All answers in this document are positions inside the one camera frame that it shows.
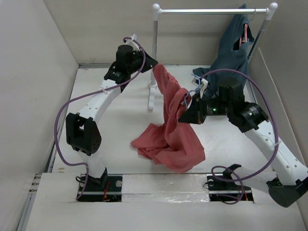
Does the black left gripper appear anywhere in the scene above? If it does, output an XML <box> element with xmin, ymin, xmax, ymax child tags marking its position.
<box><xmin>127</xmin><ymin>47</ymin><xmax>158</xmax><ymax>75</ymax></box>

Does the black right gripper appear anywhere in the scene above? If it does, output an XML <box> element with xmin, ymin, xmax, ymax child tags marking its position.
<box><xmin>178</xmin><ymin>92</ymin><xmax>232</xmax><ymax>124</ymax></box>

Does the light blue wire hanger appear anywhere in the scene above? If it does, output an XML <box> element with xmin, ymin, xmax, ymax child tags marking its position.
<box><xmin>181</xmin><ymin>74</ymin><xmax>201</xmax><ymax>109</ymax></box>

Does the red t shirt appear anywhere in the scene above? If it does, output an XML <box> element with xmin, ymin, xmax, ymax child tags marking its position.
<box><xmin>130</xmin><ymin>64</ymin><xmax>205</xmax><ymax>173</ymax></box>

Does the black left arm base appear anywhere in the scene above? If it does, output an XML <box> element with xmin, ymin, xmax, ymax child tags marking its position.
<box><xmin>75</xmin><ymin>170</ymin><xmax>123</xmax><ymax>203</ymax></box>

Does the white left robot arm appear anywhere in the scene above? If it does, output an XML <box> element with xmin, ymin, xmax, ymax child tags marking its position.
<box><xmin>65</xmin><ymin>40</ymin><xmax>158</xmax><ymax>191</ymax></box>

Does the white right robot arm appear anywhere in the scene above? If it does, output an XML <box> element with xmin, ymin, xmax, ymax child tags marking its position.
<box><xmin>179</xmin><ymin>78</ymin><xmax>308</xmax><ymax>207</ymax></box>

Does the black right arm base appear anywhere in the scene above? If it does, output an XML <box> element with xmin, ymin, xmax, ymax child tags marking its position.
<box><xmin>204</xmin><ymin>164</ymin><xmax>255</xmax><ymax>202</ymax></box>

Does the teal t shirt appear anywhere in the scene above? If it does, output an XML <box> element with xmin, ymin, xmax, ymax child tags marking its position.
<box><xmin>192</xmin><ymin>3</ymin><xmax>256</xmax><ymax>85</ymax></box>

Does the pink hanger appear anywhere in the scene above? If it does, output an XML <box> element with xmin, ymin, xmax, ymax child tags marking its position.
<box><xmin>239</xmin><ymin>24</ymin><xmax>248</xmax><ymax>47</ymax></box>

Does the white clothes rack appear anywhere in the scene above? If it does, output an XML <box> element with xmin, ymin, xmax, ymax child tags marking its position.
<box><xmin>147</xmin><ymin>2</ymin><xmax>279</xmax><ymax>112</ymax></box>

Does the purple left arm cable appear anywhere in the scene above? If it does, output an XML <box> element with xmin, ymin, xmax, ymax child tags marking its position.
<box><xmin>54</xmin><ymin>36</ymin><xmax>147</xmax><ymax>200</ymax></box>

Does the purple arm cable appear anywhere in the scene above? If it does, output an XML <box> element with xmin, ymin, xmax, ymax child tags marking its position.
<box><xmin>201</xmin><ymin>69</ymin><xmax>279</xmax><ymax>205</ymax></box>
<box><xmin>54</xmin><ymin>36</ymin><xmax>147</xmax><ymax>200</ymax></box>

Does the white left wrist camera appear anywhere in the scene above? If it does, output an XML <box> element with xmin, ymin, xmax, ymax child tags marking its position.
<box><xmin>126</xmin><ymin>34</ymin><xmax>137</xmax><ymax>45</ymax></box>

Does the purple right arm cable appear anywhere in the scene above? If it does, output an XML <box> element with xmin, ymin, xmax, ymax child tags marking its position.
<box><xmin>201</xmin><ymin>69</ymin><xmax>279</xmax><ymax>205</ymax></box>

